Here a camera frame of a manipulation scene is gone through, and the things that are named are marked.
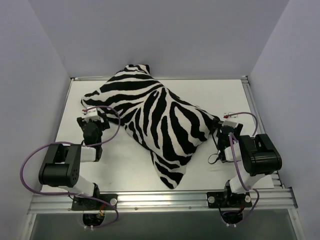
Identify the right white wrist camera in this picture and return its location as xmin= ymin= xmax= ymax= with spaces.
xmin=222 ymin=113 xmax=238 ymax=128

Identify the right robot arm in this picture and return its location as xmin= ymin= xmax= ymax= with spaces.
xmin=212 ymin=120 xmax=282 ymax=207

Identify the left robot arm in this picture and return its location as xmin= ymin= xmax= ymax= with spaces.
xmin=38 ymin=114 xmax=110 ymax=210

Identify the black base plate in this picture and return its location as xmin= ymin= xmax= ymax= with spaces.
xmin=206 ymin=191 xmax=252 ymax=209
xmin=71 ymin=193 xmax=118 ymax=211

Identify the front aluminium rail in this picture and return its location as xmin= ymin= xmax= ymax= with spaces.
xmin=28 ymin=188 xmax=298 ymax=214

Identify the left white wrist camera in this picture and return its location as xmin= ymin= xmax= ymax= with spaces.
xmin=81 ymin=108 xmax=100 ymax=122

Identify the right aluminium rail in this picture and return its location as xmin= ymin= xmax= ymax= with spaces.
xmin=241 ymin=76 xmax=285 ymax=189

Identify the aluminium rail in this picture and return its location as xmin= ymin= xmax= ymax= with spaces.
xmin=241 ymin=76 xmax=285 ymax=189
xmin=28 ymin=188 xmax=298 ymax=214

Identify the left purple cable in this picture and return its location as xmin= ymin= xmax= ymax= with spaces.
xmin=19 ymin=105 xmax=121 ymax=195

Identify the thin black cable loop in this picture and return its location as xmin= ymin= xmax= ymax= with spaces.
xmin=208 ymin=136 xmax=223 ymax=165

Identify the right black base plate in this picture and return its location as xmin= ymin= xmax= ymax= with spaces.
xmin=206 ymin=191 xmax=252 ymax=209

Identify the zebra pillowcase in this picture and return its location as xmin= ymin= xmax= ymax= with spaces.
xmin=80 ymin=64 xmax=220 ymax=189

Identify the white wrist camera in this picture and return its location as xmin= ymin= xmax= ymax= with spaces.
xmin=222 ymin=113 xmax=238 ymax=128
xmin=81 ymin=108 xmax=100 ymax=122

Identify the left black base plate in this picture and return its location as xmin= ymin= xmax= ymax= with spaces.
xmin=71 ymin=193 xmax=118 ymax=211

